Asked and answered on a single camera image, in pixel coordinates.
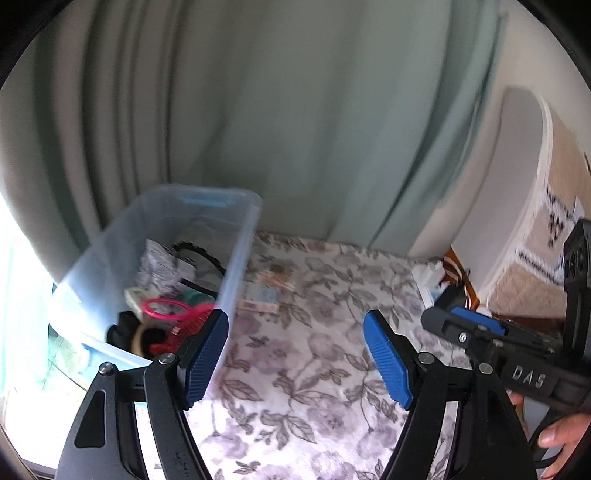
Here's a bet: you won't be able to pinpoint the white charger and cables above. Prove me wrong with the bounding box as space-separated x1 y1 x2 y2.
412 261 446 305

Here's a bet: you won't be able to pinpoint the clear plastic storage container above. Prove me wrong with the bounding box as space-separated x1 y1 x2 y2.
48 184 263 386

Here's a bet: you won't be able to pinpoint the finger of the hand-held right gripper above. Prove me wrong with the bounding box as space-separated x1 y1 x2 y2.
421 305 563 370

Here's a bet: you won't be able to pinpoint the cream small box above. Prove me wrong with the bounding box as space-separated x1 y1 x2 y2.
124 287 148 319

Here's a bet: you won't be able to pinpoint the person's right hand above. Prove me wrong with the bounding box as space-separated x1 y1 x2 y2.
538 412 591 479

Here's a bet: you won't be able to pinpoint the black charger adapter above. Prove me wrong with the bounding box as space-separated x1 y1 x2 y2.
434 282 469 310

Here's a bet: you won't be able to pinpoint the quilted mattress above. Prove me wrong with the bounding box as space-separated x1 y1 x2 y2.
455 88 591 319

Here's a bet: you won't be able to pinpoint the black toothed headband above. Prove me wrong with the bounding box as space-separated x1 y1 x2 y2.
173 241 227 278

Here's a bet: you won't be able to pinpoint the grey-green curtain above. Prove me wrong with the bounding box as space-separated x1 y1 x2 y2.
0 0 504 287

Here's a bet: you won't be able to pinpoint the floral bed sheet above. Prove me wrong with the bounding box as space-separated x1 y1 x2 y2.
134 231 513 480

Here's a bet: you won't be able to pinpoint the black cloth pouch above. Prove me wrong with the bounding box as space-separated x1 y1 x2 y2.
107 310 160 358

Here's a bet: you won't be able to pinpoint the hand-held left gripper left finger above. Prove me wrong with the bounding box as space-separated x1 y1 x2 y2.
54 308 230 480

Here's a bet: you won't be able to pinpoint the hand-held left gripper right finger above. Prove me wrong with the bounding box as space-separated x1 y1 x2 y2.
362 309 541 480

